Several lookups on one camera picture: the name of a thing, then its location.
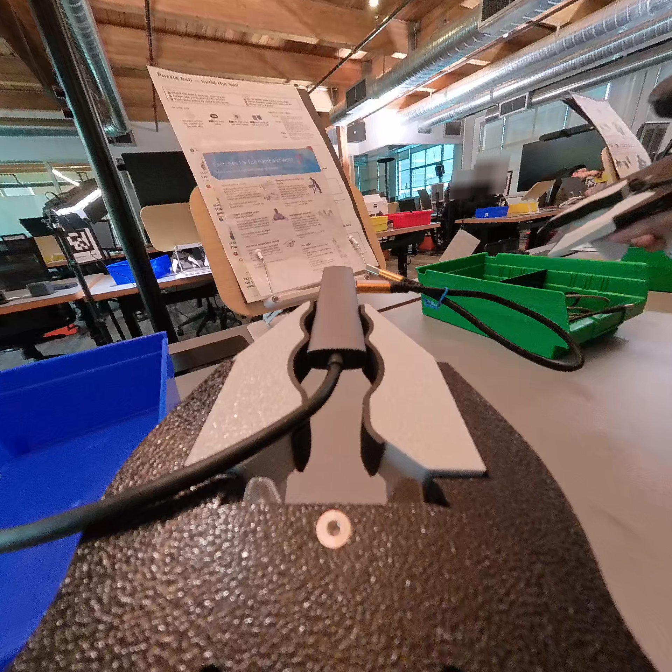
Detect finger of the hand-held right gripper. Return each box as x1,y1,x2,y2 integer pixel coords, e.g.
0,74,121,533
547,191,657,259
538,180,633,234

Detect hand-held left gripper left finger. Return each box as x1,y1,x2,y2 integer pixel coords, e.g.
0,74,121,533
185,302,317,504

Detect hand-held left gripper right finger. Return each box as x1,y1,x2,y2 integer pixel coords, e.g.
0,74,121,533
359,304,489,506

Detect black cable orange plugs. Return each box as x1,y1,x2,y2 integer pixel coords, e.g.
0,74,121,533
356,265,628,372

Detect green plastic bin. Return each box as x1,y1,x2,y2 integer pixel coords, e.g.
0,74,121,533
416,252,649,360
622,247,672,293

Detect dark usb hub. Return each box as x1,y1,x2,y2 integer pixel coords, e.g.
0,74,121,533
0,266,368,554

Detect blue plastic bin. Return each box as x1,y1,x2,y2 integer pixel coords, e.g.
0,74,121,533
0,332,182,657

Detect black monitor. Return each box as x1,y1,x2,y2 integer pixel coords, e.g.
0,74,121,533
517,128,608,193

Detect black flat panel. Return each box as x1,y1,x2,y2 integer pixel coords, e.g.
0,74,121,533
168,333,251,375

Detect wooden table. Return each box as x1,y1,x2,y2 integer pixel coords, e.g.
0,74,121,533
375,223,442,270
0,270,216,317
456,207,568,249

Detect white stand base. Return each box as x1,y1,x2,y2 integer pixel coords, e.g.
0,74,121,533
246,310,295,342

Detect white hanging card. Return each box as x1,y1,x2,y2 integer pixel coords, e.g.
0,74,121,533
438,231,481,263

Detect red plastic bin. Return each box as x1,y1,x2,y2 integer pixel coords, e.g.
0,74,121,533
386,210,435,230

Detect blue storage bin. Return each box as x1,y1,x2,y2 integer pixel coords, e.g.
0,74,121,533
105,254,174,286

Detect wooden board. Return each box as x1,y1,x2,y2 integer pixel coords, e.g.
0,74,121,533
141,202,203,253

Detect wooden document stand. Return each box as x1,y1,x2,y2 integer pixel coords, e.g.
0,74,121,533
147,65,387,318

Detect marker tag on tripod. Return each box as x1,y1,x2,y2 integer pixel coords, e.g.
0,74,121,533
65,227,104,263

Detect green pole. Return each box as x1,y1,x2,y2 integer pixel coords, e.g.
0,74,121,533
29,0,179,343

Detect silver ventilation duct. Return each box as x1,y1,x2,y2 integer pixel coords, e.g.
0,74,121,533
401,5,672,119
420,50,672,132

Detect clear acrylic frame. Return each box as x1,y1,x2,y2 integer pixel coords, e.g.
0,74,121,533
170,244,212,277

